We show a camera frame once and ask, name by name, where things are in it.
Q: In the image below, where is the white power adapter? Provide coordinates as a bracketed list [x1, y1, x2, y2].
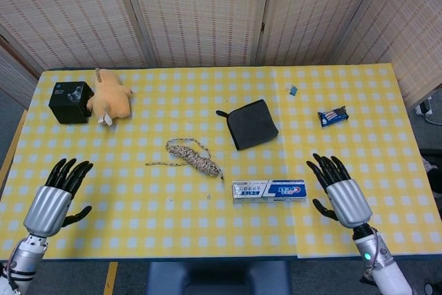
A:
[415, 96, 434, 116]

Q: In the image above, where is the orange plush toy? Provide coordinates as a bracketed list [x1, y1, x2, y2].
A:
[86, 68, 135, 126]

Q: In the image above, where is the yellow white checked tablecloth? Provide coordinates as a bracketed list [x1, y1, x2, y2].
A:
[0, 63, 442, 261]

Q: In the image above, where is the blue toothpaste carton box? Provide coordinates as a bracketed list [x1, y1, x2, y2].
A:
[231, 179, 308, 205]

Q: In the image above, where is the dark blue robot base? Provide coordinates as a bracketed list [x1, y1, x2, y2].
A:
[144, 260, 293, 295]

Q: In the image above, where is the blue snack packet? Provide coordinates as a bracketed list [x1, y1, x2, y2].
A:
[317, 104, 349, 128]

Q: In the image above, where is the braided speckled rope bundle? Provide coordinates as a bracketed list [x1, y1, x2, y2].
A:
[144, 137, 224, 181]

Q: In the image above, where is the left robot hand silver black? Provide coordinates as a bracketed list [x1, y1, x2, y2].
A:
[23, 158, 94, 237]

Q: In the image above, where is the dark grey folded cloth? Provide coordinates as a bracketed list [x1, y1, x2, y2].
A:
[215, 99, 280, 151]

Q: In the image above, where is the black cardboard box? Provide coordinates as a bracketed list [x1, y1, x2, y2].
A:
[48, 81, 95, 125]

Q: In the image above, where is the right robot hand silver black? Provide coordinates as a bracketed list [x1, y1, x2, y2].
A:
[306, 153, 373, 229]

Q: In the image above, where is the woven bamboo screen panel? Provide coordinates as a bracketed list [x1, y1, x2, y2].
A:
[117, 0, 277, 68]
[0, 0, 155, 71]
[257, 0, 393, 66]
[336, 0, 442, 108]
[0, 34, 41, 109]

